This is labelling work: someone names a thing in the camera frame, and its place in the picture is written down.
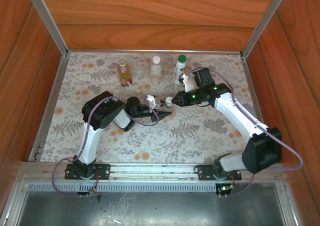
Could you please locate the grey sheet metal panel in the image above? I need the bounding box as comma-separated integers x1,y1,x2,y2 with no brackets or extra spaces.
4,191,298,226

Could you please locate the aluminium mounting rail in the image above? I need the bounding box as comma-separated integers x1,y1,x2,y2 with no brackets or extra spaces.
16,161,288,184

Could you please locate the floral patterned tablecloth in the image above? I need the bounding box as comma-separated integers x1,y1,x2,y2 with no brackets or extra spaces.
39,51,263,164

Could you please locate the orange juice bottle red label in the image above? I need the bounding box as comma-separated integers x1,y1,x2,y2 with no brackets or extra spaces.
117,60,133,87

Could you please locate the clear ribbed plastic bottle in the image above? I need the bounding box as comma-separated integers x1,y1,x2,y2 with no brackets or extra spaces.
149,55,163,86

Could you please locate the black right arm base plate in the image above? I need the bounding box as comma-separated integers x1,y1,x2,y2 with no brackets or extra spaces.
197,164,243,181

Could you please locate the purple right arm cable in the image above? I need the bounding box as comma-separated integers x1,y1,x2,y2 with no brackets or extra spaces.
191,66,304,199

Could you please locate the aluminium frame back rail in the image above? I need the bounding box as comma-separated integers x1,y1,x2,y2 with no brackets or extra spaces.
66,49,243,54

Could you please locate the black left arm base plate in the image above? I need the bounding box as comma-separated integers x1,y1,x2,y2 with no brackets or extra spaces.
64,163,111,181

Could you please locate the small board with green light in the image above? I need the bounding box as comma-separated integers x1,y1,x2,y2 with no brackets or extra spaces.
216,183,235,196

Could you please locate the grey slotted cable duct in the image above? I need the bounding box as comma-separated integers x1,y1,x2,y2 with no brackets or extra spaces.
24,182,218,193

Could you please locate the aluminium frame side rail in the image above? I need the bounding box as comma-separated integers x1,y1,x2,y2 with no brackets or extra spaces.
28,55,68,162
241,56,268,136

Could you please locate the aluminium frame post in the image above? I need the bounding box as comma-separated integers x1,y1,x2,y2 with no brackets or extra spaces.
24,0,70,57
241,0,291,60

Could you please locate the white bottle with green label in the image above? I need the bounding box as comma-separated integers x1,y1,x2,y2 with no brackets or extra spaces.
172,54,188,85

